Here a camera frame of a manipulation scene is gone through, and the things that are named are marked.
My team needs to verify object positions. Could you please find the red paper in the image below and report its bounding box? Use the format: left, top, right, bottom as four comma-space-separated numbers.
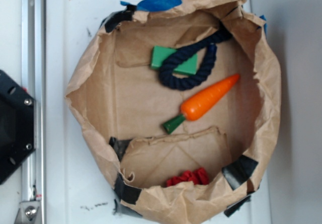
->
166, 167, 210, 187

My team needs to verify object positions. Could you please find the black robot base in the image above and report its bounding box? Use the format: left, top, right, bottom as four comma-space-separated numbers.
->
1, 70, 35, 184

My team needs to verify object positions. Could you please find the brown paper bag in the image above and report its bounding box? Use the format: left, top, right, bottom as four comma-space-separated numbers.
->
65, 0, 281, 223

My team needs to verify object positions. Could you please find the orange toy carrot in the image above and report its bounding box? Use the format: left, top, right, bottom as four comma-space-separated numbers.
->
162, 73, 240, 134

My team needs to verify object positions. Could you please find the green wooden block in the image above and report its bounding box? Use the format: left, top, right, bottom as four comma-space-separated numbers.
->
150, 46, 198, 76

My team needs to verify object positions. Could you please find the white cutting board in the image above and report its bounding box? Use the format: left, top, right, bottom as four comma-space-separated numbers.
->
44, 0, 274, 224

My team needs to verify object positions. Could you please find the dark blue rope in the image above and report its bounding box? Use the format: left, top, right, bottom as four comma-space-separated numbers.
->
158, 27, 233, 92

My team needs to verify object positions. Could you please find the aluminium frame rail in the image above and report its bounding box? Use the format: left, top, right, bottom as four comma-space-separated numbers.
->
15, 0, 46, 223

